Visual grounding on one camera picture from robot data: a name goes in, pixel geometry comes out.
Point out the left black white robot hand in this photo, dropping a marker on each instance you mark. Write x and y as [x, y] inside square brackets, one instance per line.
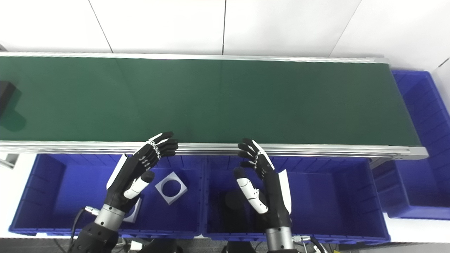
[132, 175]

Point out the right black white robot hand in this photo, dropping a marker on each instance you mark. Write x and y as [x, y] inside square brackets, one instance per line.
[272, 196]

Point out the black cylinder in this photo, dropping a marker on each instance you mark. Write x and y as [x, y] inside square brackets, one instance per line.
[5, 95]
[233, 203]

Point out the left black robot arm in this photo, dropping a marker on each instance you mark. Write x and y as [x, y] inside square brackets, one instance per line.
[95, 237]

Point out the blue bin with black parts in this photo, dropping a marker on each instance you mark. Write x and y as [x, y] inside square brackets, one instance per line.
[323, 196]

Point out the blue bin with white parts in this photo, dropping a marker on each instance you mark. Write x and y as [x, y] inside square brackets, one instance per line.
[81, 193]

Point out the green conveyor belt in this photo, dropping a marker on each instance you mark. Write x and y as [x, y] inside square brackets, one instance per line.
[211, 102]
[316, 150]

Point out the aluminium conveyor leg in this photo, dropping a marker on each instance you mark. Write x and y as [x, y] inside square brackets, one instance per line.
[8, 160]
[379, 162]

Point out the empty blue bin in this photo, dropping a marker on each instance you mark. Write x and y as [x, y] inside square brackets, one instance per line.
[422, 182]

